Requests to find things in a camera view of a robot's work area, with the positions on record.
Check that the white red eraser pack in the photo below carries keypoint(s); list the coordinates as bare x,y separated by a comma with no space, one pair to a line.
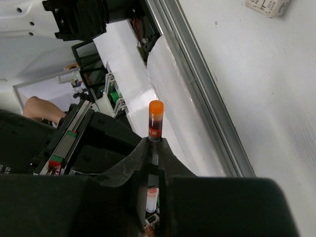
268,8

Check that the white foil cover sheet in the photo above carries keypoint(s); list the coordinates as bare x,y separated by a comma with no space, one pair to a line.
185,130

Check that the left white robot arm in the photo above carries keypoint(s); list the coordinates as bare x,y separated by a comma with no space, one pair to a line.
65,20

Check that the red pen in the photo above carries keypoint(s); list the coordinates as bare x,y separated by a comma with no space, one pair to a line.
155,133

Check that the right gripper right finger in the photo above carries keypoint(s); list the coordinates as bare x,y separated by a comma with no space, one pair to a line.
192,206

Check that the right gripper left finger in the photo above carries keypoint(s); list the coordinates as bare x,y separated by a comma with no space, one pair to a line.
109,205

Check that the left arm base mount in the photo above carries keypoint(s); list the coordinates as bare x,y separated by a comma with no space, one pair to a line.
146,35

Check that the person bare leg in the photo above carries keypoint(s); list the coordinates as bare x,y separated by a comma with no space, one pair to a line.
39,109

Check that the background equipment rack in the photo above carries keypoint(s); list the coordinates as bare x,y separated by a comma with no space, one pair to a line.
93,81

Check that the aluminium frame rail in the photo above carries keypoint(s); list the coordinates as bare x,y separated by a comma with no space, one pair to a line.
171,21

